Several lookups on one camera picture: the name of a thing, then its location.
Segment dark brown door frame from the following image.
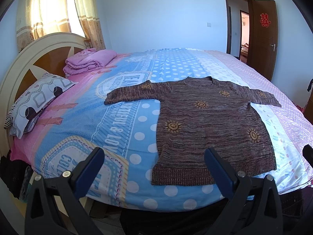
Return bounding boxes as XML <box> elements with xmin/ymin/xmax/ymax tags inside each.
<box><xmin>226</xmin><ymin>0</ymin><xmax>253</xmax><ymax>59</ymax></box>

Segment brown knit sweater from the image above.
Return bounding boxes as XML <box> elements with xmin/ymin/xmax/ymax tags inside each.
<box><xmin>104</xmin><ymin>76</ymin><xmax>280</xmax><ymax>186</ymax></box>

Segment dark clothes beside bed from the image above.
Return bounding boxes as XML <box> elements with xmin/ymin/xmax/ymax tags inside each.
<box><xmin>0</xmin><ymin>150</ymin><xmax>33</xmax><ymax>202</ymax></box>

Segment yellow patterned curtain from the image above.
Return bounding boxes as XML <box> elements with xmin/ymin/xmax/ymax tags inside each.
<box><xmin>16</xmin><ymin>0</ymin><xmax>106</xmax><ymax>52</ymax></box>

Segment white patterned pillow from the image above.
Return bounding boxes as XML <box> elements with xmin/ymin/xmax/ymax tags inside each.
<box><xmin>4</xmin><ymin>73</ymin><xmax>76</xmax><ymax>139</ymax></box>

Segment cream wooden headboard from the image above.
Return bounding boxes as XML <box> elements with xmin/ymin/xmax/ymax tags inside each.
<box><xmin>1</xmin><ymin>32</ymin><xmax>86</xmax><ymax>155</ymax></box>

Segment folded pink blanket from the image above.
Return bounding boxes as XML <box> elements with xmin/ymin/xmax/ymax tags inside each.
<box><xmin>63</xmin><ymin>48</ymin><xmax>117</xmax><ymax>78</ymax></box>

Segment red double happiness decoration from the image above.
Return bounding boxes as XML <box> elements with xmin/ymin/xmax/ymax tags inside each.
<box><xmin>259</xmin><ymin>13</ymin><xmax>271</xmax><ymax>28</ymax></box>

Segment brown wooden door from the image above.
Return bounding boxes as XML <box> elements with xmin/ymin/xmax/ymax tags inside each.
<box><xmin>247</xmin><ymin>0</ymin><xmax>278</xmax><ymax>81</ymax></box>

